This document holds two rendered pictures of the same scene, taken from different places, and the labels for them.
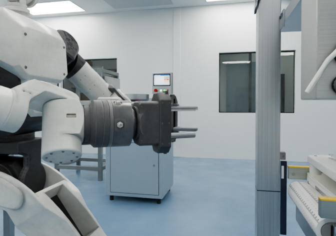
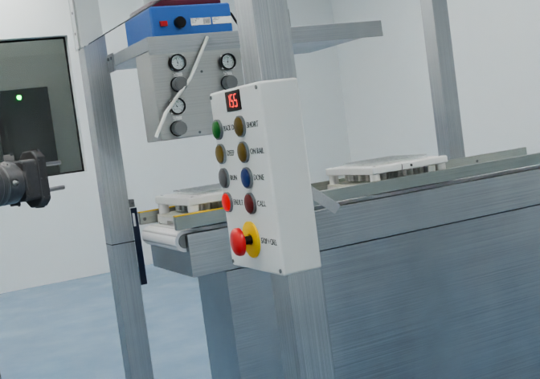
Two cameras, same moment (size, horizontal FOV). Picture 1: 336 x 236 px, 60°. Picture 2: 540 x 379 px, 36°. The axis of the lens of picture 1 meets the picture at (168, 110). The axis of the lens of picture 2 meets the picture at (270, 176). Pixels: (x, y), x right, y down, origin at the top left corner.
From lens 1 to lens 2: 1.29 m
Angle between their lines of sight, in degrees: 38
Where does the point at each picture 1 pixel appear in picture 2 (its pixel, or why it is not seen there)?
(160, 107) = (38, 164)
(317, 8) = (152, 75)
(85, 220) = not seen: outside the picture
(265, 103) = (106, 150)
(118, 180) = not seen: outside the picture
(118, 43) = not seen: outside the picture
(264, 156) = (113, 207)
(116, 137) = (12, 193)
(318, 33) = (156, 92)
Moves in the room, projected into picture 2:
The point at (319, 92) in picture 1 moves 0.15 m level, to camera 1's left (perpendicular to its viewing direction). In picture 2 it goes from (163, 136) to (101, 144)
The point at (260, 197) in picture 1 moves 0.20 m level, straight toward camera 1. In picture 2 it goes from (116, 251) to (130, 259)
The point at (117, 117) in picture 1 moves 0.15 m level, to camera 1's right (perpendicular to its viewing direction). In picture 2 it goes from (12, 176) to (81, 166)
